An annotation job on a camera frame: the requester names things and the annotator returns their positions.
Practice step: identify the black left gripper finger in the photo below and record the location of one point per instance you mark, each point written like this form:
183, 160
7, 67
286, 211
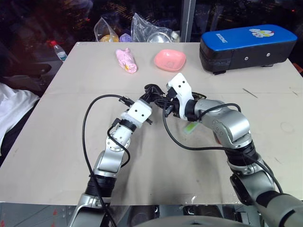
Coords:
149, 88
159, 95

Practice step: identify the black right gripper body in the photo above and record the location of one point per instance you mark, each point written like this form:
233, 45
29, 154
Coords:
172, 99

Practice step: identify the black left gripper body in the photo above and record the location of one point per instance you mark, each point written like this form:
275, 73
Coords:
146, 98

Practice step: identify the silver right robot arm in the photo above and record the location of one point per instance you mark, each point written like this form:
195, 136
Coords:
233, 128

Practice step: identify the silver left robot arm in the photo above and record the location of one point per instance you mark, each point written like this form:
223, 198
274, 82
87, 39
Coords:
111, 163

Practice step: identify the green highlighter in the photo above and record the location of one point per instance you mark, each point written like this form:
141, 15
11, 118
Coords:
190, 128

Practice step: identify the pink plastic bowl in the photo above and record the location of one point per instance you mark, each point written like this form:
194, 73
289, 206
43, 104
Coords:
169, 59

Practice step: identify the pink plastic bag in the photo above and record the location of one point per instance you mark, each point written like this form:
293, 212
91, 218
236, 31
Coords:
126, 61

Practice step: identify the purple crumpled bag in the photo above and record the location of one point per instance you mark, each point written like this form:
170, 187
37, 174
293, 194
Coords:
125, 37

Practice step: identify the clear plastic bag metal bowl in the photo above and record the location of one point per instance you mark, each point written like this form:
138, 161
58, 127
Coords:
151, 32

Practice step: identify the clear plastic bag yellow contents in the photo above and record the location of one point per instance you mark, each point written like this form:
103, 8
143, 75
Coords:
106, 32

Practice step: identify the blue and black box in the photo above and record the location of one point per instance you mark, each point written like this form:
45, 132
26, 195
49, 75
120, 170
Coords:
247, 48

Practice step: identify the clear water bottle red cap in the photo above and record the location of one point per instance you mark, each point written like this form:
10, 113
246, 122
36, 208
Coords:
58, 50

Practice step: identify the black chair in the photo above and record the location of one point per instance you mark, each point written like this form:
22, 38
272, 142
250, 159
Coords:
26, 75

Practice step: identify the white cloth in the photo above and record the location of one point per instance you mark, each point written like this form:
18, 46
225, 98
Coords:
14, 108

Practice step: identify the shiny metal table front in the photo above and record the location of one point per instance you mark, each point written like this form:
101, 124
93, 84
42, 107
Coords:
42, 214

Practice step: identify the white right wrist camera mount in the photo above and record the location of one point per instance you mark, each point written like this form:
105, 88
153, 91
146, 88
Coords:
181, 91

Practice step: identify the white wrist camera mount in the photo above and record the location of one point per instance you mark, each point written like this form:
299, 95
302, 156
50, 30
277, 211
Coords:
181, 91
139, 113

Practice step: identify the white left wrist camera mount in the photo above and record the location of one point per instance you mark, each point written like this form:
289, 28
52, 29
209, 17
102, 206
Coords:
139, 113

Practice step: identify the white vertical post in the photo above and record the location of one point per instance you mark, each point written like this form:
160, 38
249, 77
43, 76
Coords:
187, 20

